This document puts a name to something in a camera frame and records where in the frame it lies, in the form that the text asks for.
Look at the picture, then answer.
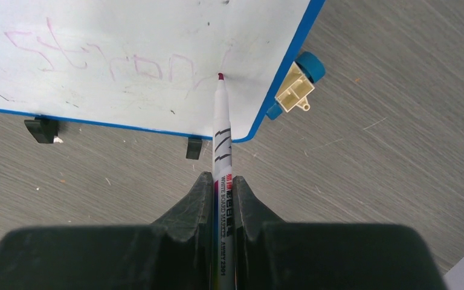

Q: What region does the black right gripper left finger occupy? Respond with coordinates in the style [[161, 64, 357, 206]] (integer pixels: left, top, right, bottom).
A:
[[0, 172, 213, 289]]

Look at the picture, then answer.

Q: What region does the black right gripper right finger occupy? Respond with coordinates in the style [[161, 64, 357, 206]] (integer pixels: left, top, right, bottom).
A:
[[233, 176, 446, 289]]

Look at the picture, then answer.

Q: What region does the pink whiteboard marker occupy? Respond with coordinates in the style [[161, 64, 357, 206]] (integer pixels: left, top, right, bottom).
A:
[[210, 73, 236, 289]]

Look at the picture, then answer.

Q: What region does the blue framed whiteboard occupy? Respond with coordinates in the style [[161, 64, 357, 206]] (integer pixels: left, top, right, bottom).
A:
[[0, 1, 324, 160]]

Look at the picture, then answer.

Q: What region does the wooden toy car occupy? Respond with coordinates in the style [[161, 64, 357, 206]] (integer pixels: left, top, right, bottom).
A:
[[266, 51, 326, 120]]

